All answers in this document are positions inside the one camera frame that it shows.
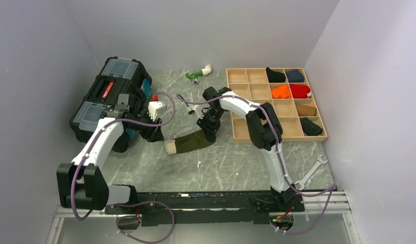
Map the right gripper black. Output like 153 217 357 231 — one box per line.
197 108 226 142

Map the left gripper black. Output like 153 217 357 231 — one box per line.
127 109 165 143

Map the olive green underwear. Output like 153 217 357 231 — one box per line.
165 130 216 155

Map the wooden compartment tray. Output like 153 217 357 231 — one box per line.
226 68 328 142

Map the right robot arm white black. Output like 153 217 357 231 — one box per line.
197 87 305 212

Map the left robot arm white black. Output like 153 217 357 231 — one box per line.
56 94 167 214

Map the green white pipe fitting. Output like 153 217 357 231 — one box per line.
185 65 212 84

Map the black plastic toolbox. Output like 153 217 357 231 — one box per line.
69 56 152 143

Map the orange rolled cloth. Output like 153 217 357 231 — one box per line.
271 85 292 99

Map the red rolled cloth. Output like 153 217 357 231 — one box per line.
289 84 312 99

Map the brown rolled cloth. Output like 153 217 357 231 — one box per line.
296 104 317 117

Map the navy rolled cloth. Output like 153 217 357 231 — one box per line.
285 69 305 83

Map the black ribbed rolled cloth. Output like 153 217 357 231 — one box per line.
300 117 323 136

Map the silver wrench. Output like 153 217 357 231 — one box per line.
295 154 328 191

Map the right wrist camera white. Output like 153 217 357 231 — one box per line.
187 105 204 117

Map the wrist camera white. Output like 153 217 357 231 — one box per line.
148 95 167 121
187 105 204 117

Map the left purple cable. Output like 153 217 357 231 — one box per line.
70 91 177 244

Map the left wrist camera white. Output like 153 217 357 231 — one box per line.
148 95 167 121

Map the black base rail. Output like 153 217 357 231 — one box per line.
105 190 305 227

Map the aluminium frame rail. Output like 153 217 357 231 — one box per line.
46 144 353 244

